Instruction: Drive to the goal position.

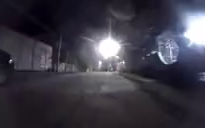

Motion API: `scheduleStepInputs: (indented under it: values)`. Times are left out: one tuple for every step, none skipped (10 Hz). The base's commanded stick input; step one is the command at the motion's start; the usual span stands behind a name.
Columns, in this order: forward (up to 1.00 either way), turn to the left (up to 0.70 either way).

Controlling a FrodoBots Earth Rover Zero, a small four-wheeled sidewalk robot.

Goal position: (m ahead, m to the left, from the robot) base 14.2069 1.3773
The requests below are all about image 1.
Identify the dark asphalt road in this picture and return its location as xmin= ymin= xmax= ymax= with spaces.
xmin=0 ymin=70 xmax=205 ymax=128

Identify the pole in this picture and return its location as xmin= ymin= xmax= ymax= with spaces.
xmin=56 ymin=32 xmax=63 ymax=73

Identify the street lamp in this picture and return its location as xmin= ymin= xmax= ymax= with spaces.
xmin=98 ymin=18 xmax=122 ymax=60

